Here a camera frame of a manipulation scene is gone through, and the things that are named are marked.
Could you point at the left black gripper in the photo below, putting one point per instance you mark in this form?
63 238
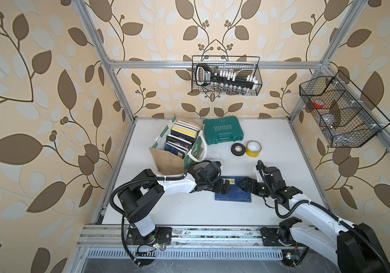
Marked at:
220 189

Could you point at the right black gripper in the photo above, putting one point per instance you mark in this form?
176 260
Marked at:
252 187

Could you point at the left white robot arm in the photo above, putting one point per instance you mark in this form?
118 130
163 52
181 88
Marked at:
135 199

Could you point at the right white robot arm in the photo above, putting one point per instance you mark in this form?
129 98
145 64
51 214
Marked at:
354 248

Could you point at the yellow tape roll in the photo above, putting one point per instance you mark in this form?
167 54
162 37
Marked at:
253 149

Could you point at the black tape roll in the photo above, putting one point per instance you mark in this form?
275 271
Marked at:
238 149

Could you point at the green plastic tool case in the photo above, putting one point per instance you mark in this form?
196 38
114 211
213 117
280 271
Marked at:
222 130

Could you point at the black socket set holder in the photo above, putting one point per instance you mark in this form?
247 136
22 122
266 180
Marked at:
239 75

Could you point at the red tape roll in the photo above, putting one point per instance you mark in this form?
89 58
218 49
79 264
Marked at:
319 104

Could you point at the back black wire basket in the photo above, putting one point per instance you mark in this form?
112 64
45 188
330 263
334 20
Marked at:
228 59

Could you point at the side black wire basket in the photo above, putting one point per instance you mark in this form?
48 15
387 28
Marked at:
351 116

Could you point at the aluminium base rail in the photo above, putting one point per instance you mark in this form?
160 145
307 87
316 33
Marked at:
204 243

